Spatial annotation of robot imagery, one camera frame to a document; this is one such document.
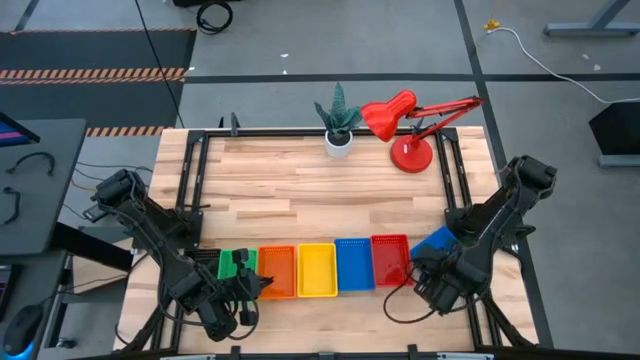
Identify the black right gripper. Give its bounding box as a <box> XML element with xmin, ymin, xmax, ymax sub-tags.
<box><xmin>411</xmin><ymin>246</ymin><xmax>467</xmax><ymax>314</ymax></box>

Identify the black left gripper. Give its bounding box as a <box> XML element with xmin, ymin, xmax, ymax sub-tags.
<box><xmin>224</xmin><ymin>247</ymin><xmax>275</xmax><ymax>328</ymax></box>

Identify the orange plastic basket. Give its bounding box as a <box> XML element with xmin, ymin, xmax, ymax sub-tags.
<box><xmin>257</xmin><ymin>244</ymin><xmax>298</xmax><ymax>301</ymax></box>

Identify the blue plastic basket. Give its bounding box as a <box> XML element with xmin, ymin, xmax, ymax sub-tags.
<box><xmin>333</xmin><ymin>237</ymin><xmax>377</xmax><ymax>293</ymax></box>
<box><xmin>409</xmin><ymin>225</ymin><xmax>461</xmax><ymax>262</ymax></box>

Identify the green plastic basket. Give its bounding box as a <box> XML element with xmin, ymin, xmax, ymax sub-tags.
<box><xmin>217</xmin><ymin>248</ymin><xmax>260</xmax><ymax>282</ymax></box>

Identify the red plastic basket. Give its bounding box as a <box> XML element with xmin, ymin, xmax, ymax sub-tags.
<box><xmin>370</xmin><ymin>233</ymin><xmax>414</xmax><ymax>289</ymax></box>

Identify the yellow plastic basket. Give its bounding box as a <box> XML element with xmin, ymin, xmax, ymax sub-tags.
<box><xmin>297</xmin><ymin>242</ymin><xmax>339</xmax><ymax>299</ymax></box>

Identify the black plastic basket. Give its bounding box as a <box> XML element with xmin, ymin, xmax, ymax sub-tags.
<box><xmin>185</xmin><ymin>248</ymin><xmax>223</xmax><ymax>279</ymax></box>

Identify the red desk lamp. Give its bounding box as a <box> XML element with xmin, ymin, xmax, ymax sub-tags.
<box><xmin>360</xmin><ymin>89</ymin><xmax>486</xmax><ymax>175</ymax></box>

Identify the white plant pot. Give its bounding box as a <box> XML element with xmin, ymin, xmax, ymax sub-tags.
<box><xmin>323</xmin><ymin>128</ymin><xmax>355</xmax><ymax>160</ymax></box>

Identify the green snake plant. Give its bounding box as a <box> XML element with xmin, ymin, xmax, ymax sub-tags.
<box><xmin>313</xmin><ymin>82</ymin><xmax>364</xmax><ymax>143</ymax></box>

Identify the grey desk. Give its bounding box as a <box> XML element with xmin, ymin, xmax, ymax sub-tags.
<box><xmin>0</xmin><ymin>118</ymin><xmax>89</xmax><ymax>258</ymax></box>

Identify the black box on grey foot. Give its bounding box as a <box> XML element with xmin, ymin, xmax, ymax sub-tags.
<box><xmin>588</xmin><ymin>101</ymin><xmax>640</xmax><ymax>169</ymax></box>

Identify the dark desk with mouse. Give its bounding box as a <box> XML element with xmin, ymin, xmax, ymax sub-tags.
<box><xmin>0</xmin><ymin>249</ymin><xmax>70</xmax><ymax>360</ymax></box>

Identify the black computer mouse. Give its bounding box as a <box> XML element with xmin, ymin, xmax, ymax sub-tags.
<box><xmin>2</xmin><ymin>303</ymin><xmax>46</xmax><ymax>359</ymax></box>

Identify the black hazard striped floor mat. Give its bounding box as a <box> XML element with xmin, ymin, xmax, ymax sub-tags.
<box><xmin>0</xmin><ymin>27</ymin><xmax>198</xmax><ymax>138</ymax></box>

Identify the black computer monitor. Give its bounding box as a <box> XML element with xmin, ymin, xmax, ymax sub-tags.
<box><xmin>0</xmin><ymin>112</ymin><xmax>42</xmax><ymax>149</ymax></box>

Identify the grey desk foot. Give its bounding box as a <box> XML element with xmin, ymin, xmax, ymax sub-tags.
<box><xmin>543</xmin><ymin>0</ymin><xmax>640</xmax><ymax>38</ymax></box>

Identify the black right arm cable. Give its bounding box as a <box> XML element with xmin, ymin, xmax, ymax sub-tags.
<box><xmin>382</xmin><ymin>283</ymin><xmax>441</xmax><ymax>325</ymax></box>

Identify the black aluminium table frame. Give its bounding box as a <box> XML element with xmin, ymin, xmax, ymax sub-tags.
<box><xmin>114</xmin><ymin>126</ymin><xmax>541</xmax><ymax>360</ymax></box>

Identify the white floor cable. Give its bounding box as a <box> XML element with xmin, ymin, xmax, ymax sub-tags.
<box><xmin>487</xmin><ymin>26</ymin><xmax>640</xmax><ymax>106</ymax></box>

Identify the thin black floor cable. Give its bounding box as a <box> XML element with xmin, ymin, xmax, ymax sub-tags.
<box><xmin>133</xmin><ymin>0</ymin><xmax>186</xmax><ymax>129</ymax></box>

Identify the black curved cable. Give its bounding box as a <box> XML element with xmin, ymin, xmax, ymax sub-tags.
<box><xmin>1</xmin><ymin>186</ymin><xmax>22</xmax><ymax>226</ymax></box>
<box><xmin>4</xmin><ymin>151</ymin><xmax>56</xmax><ymax>177</ymax></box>

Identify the coiled black cable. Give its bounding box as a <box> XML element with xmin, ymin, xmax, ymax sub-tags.
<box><xmin>195</xmin><ymin>0</ymin><xmax>235</xmax><ymax>36</ymax></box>

